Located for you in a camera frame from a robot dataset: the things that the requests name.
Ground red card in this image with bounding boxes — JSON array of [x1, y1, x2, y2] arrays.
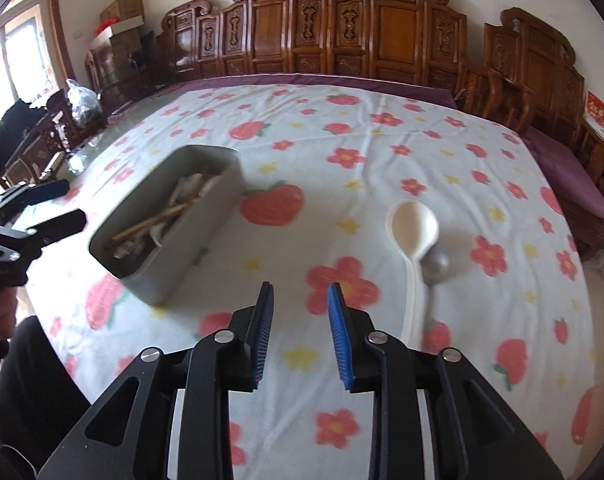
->
[[582, 90, 604, 133]]

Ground person's left hand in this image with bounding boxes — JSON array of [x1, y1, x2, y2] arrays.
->
[[0, 286, 19, 359]]

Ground cream spoon with curved handle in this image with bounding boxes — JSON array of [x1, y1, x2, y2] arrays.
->
[[386, 201, 440, 343]]

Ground white cardboard box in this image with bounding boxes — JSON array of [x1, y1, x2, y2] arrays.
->
[[89, 16, 145, 48]]

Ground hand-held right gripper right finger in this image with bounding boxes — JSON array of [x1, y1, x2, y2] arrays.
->
[[327, 282, 565, 480]]

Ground window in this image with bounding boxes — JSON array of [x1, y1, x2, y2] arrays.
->
[[0, 0, 70, 121]]

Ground long purple bench cushion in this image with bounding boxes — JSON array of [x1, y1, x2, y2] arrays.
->
[[107, 72, 458, 126]]

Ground metal tray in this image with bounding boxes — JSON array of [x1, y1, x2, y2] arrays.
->
[[88, 145, 244, 307]]

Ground long carved wooden bench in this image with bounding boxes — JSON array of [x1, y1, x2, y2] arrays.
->
[[154, 0, 470, 96]]

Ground cream spoon with straight handle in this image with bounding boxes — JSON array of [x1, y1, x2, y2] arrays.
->
[[174, 174, 224, 202]]

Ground carved wooden armchair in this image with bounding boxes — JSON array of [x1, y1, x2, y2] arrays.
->
[[462, 7, 585, 133]]

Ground person's dark clothing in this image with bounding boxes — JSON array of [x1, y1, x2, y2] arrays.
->
[[0, 315, 90, 466]]

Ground dark wooden chair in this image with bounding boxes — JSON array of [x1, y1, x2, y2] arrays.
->
[[2, 90, 108, 186]]

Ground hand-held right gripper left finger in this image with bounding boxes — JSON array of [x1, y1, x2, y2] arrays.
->
[[37, 281, 275, 480]]

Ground light wooden chopstick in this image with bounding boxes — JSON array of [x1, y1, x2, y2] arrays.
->
[[127, 199, 198, 236], [113, 200, 197, 242]]

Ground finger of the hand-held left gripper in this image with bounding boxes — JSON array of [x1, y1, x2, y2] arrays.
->
[[0, 180, 69, 213], [0, 210, 88, 267]]

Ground clear plastic bag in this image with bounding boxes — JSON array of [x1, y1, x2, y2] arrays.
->
[[64, 78, 105, 128]]

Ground carved wooden side table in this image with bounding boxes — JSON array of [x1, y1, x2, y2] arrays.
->
[[577, 120, 604, 196]]

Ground small metal spoon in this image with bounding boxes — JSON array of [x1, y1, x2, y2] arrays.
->
[[420, 249, 453, 333]]

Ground brown cardboard box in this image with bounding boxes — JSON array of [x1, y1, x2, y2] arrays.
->
[[99, 0, 144, 23]]

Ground purple seat cushion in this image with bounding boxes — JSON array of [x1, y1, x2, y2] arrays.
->
[[524, 126, 604, 220]]

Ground strawberry and flower tablecloth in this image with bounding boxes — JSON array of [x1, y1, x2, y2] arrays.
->
[[12, 82, 604, 480]]

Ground large metal spoon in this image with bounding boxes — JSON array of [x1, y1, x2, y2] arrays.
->
[[113, 240, 150, 261]]

